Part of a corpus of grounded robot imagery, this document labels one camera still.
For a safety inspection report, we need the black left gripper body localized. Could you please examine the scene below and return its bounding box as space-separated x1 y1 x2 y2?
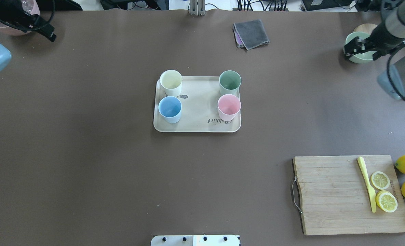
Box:
0 0 40 32

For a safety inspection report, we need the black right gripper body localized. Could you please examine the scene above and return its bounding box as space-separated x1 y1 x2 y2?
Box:
365 22 405 61

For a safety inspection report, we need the green cup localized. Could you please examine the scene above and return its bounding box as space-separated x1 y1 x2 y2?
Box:
218 70 242 96

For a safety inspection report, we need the pink cup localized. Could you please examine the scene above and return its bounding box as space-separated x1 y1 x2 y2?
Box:
217 94 241 121

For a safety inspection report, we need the cream white cup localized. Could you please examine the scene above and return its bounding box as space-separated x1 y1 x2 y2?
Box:
160 70 183 97

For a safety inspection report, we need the blue cup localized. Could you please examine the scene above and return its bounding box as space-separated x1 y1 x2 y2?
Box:
158 96 182 124

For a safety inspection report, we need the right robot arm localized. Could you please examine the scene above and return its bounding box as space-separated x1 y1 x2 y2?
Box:
343 0 405 101

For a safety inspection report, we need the wooden cup rack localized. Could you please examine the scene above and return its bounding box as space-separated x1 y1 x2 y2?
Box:
353 23 378 35

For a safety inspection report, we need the pink bowl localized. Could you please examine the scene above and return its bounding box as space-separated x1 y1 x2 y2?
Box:
0 0 40 36

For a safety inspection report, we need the grey cloth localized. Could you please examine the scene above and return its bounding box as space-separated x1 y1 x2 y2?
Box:
233 19 270 50

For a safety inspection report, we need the yellow plastic knife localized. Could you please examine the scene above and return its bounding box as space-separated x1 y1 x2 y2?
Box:
357 156 377 213

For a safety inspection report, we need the purple cloth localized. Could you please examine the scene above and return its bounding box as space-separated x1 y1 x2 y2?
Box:
233 29 244 48

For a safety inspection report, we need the upper lemon slice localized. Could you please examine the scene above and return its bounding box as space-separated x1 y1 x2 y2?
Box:
370 171 390 190

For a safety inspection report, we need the lemon slice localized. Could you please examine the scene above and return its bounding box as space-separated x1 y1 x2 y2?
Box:
375 190 398 213
370 171 390 190

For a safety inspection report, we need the wooden cutting board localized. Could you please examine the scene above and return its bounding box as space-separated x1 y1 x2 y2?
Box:
293 155 405 236

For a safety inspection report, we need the lower lemon slice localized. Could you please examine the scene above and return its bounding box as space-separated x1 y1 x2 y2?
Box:
375 190 398 213

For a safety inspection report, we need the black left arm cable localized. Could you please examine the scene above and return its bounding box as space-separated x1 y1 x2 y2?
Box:
0 0 55 32

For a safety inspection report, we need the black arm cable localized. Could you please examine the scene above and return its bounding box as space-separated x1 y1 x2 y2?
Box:
0 0 55 32
386 41 405 113

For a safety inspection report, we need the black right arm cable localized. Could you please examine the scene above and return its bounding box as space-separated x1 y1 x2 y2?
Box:
386 41 405 113

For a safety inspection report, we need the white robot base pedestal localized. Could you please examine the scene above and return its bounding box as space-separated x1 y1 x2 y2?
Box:
150 234 241 246

